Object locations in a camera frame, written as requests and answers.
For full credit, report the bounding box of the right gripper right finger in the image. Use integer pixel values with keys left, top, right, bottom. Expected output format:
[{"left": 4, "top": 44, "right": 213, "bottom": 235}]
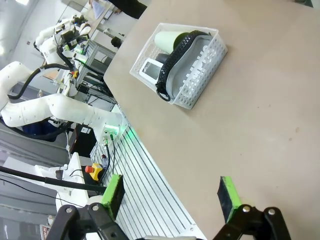
[{"left": 212, "top": 176, "right": 292, "bottom": 240}]

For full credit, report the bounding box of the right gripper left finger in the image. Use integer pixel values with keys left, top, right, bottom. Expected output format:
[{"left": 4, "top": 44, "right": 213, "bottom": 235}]
[{"left": 46, "top": 174, "right": 131, "bottom": 240}]

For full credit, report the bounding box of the white rectangular box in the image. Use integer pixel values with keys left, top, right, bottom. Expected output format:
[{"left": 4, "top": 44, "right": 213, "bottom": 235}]
[{"left": 140, "top": 57, "right": 165, "bottom": 82}]

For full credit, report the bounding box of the grey CAMPUS pencil case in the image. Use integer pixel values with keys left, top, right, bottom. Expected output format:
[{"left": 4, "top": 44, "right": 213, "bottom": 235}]
[{"left": 154, "top": 29, "right": 218, "bottom": 102}]

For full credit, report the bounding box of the pale green plastic cup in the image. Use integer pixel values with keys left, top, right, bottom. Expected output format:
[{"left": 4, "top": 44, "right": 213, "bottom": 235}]
[{"left": 154, "top": 30, "right": 193, "bottom": 55}]

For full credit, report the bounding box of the white perforated plastic basket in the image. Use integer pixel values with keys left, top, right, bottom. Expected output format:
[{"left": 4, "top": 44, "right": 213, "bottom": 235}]
[{"left": 129, "top": 22, "right": 229, "bottom": 110}]

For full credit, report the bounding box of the yellow emergency stop button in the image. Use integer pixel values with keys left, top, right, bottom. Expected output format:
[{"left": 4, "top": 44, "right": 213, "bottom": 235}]
[{"left": 84, "top": 162, "right": 104, "bottom": 181}]

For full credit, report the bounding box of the aluminium slotted mounting plate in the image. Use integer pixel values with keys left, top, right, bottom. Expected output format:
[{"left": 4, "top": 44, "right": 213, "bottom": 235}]
[{"left": 89, "top": 104, "right": 208, "bottom": 240}]

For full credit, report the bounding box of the white equipment housing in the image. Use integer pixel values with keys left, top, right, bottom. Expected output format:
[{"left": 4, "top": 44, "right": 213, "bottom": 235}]
[{"left": 34, "top": 151, "right": 88, "bottom": 201}]

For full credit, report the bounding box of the black control box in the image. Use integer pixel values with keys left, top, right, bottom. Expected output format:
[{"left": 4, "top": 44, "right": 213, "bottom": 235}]
[{"left": 73, "top": 122, "right": 98, "bottom": 158}]

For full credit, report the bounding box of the person in dark clothes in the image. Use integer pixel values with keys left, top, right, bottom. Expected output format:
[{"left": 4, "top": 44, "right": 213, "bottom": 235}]
[{"left": 109, "top": 0, "right": 148, "bottom": 20}]

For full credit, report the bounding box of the black braided right arm cable sleeve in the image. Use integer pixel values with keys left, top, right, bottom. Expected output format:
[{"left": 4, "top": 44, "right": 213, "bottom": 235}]
[{"left": 0, "top": 166, "right": 107, "bottom": 193}]

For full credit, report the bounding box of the black braided arm cable sleeve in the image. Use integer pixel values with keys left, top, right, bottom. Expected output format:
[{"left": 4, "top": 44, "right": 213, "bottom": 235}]
[
  {"left": 0, "top": 166, "right": 107, "bottom": 193},
  {"left": 7, "top": 62, "right": 75, "bottom": 101}
]

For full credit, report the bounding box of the metal frame workbench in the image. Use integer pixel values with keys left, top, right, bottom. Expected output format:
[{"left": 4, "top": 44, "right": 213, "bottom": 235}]
[{"left": 74, "top": 27, "right": 126, "bottom": 101}]

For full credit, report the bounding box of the black braided left arm cable sleeve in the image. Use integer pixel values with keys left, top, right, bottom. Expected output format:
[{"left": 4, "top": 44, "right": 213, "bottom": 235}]
[{"left": 7, "top": 62, "right": 75, "bottom": 101}]

